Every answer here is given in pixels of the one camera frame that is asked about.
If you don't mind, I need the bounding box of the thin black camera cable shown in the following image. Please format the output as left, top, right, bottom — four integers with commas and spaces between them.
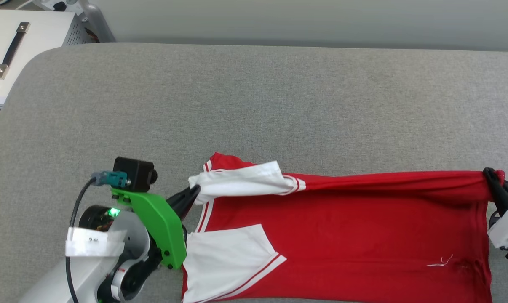
65, 176, 98, 303

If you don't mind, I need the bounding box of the grey fabric sofa seat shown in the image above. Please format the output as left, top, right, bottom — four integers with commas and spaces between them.
0, 42, 508, 303

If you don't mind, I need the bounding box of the red Bulls 23 jersey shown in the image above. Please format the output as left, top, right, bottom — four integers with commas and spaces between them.
181, 152, 505, 303

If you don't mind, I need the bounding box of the teal camera cable connector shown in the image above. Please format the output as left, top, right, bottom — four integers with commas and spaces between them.
91, 170, 129, 188

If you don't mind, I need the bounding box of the slanted grey metal frame leg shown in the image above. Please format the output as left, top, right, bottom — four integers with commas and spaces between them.
78, 0, 116, 43

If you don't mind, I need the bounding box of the white paper label tag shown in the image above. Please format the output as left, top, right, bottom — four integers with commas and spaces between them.
65, 227, 127, 258

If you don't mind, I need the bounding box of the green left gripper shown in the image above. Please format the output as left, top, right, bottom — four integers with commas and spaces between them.
110, 185, 201, 270

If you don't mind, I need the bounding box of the white case with black handle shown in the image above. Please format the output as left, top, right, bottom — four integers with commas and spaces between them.
0, 9, 77, 108

